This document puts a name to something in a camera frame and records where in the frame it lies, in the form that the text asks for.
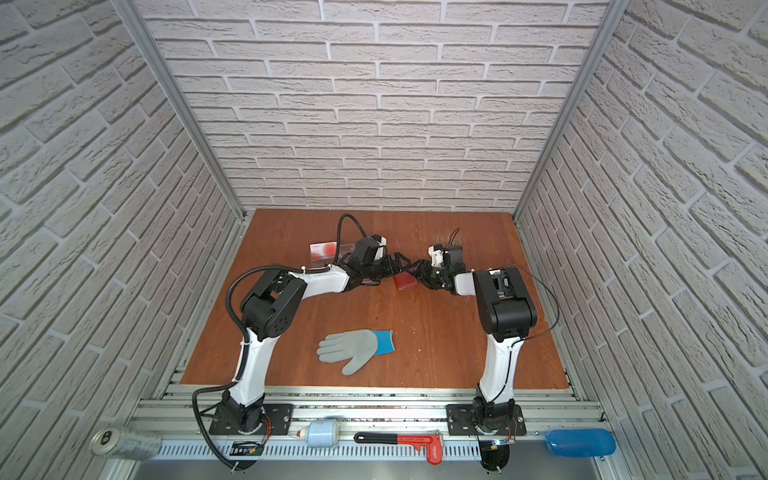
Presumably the aluminium rail frame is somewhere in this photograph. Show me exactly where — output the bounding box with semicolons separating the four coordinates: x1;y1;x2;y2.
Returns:
103;383;628;479

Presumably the blue plastic bottle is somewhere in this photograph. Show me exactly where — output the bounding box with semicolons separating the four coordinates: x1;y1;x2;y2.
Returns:
545;429;617;458

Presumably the white plastic bottle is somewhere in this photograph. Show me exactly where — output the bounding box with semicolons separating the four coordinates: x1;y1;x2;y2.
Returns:
297;418;340;449

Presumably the silver drink can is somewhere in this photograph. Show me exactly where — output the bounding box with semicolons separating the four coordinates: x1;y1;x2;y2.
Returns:
90;427;162;461

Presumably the clear acrylic card organizer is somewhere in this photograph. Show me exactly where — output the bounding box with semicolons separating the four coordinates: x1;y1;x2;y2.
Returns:
310;241;360;269

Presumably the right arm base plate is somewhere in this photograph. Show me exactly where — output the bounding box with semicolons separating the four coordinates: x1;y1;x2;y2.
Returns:
446;401;527;437

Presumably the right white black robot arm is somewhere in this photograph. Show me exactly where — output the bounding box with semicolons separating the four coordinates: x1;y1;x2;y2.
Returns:
408;230;538;432

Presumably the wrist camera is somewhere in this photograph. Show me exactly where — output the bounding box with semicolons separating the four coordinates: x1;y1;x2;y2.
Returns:
370;234;387;247
428;245;444;268

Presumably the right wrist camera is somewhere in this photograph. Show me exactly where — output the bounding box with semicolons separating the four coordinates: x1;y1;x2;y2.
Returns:
428;245;444;268

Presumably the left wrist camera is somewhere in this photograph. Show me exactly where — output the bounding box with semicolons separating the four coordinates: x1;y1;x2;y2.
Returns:
370;234;387;247

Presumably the red black pipe wrench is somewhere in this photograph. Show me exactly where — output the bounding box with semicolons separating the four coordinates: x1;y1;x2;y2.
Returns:
353;431;445;467

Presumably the grey blue work glove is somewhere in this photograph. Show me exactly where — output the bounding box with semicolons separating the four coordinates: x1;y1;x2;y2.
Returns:
316;329;395;376

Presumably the red leather card holder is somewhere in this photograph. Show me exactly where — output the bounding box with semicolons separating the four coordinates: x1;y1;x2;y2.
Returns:
393;272;418;291

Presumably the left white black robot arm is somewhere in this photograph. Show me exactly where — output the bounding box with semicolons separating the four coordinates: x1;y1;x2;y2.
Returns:
194;233;412;433

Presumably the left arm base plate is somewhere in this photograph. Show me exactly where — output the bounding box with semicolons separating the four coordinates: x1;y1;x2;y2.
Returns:
208;403;294;436

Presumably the red white card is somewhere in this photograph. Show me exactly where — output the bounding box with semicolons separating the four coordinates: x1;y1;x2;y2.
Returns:
309;241;338;262

